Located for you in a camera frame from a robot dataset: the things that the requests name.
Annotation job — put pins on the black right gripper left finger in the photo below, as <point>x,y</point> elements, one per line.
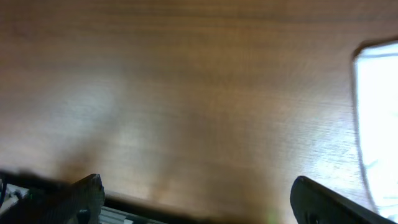
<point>51,202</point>

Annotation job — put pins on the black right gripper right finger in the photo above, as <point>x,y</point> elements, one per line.
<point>312,203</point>

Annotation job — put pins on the white shirt green logo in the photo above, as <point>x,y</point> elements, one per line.
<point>375,91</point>

